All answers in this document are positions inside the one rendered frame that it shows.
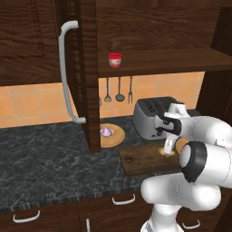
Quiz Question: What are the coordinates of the dark wood closed cabinet door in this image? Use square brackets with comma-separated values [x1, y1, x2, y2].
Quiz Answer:
[0, 0, 66, 88]

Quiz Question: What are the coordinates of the hanging grey meat fork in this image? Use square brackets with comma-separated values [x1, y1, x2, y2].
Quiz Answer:
[128, 75, 134, 105]

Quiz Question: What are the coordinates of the grey drawer handle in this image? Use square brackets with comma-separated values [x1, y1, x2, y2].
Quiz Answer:
[12, 209, 42, 224]
[181, 219, 201, 231]
[111, 193, 137, 207]

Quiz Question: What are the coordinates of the purple frosted cupcake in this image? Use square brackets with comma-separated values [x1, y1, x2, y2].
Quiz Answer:
[100, 127, 114, 140]

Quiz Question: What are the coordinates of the dark wood open cabinet door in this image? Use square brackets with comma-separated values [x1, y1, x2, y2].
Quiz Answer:
[64, 0, 102, 154]

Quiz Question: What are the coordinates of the dark wood cabinet side panel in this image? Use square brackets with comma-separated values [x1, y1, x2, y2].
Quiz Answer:
[195, 5, 232, 121]

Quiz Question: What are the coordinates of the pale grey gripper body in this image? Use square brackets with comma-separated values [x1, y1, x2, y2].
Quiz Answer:
[163, 134, 179, 157]

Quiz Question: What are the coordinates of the dark wood cabinet shelf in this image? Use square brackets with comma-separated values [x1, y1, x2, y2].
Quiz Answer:
[95, 0, 232, 79]

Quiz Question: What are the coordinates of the dark wood drawer front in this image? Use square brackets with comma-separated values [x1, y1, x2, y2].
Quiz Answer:
[0, 204, 80, 232]
[77, 189, 156, 232]

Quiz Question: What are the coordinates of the red lidded jam jar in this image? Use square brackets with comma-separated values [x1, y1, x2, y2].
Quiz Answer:
[108, 52, 123, 69]

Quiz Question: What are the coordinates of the hanging grey slotted spatula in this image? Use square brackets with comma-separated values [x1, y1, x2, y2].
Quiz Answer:
[103, 77, 112, 103]

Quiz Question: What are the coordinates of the hanging grey ladle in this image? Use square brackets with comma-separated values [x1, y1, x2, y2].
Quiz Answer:
[115, 76, 126, 102]

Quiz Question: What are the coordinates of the silver toaster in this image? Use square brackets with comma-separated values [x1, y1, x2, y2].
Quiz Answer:
[132, 96, 189, 141]

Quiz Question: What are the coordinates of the dark wooden cutting board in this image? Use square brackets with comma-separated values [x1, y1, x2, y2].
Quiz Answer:
[118, 140, 186, 178]

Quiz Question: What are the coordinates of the round light wooden board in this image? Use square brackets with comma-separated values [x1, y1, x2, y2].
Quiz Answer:
[99, 122, 126, 149]

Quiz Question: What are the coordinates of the long grey cabinet door handle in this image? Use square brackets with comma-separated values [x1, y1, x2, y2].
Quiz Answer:
[58, 20, 87, 125]

